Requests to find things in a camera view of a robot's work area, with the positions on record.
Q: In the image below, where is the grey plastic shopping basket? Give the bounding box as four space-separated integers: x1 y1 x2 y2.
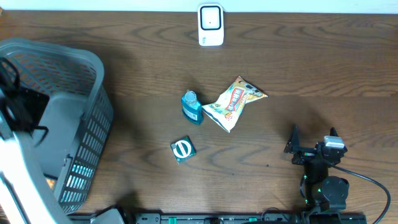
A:
1 39 113 214

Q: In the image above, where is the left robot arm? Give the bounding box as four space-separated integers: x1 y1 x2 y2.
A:
1 53 128 223

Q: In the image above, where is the blue mouthwash bottle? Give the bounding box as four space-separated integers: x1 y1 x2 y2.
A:
181 90 203 125

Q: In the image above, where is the green square box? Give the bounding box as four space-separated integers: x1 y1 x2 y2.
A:
170 136 197 164

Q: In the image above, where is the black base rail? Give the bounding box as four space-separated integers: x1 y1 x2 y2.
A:
68 210 367 224

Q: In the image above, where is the orange tissue packet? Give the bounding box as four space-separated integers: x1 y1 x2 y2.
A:
45 177 57 190

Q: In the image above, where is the yellow wet wipes pack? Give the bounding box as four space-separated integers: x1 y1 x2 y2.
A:
202 76 268 133

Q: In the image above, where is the white barcode scanner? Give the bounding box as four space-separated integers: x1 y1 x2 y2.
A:
197 3 224 47

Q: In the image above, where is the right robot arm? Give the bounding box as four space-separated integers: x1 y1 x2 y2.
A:
284 125 349 223

